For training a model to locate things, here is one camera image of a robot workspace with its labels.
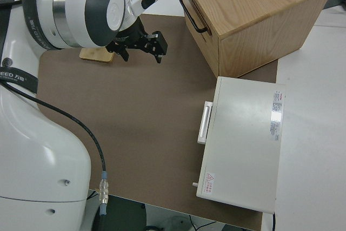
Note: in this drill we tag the brown table mat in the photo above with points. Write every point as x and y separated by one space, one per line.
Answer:
135 122

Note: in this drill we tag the small wooden block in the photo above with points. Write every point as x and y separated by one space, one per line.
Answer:
94 54

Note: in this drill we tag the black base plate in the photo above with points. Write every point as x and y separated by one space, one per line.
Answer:
124 214

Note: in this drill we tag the white toaster oven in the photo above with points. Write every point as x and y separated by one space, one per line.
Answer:
243 139

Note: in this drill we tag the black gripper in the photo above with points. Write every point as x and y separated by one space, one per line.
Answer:
132 40

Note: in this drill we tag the wooden drawer box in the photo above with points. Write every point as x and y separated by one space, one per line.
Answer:
256 12

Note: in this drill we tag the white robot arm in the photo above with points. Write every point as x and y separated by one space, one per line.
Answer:
40 147

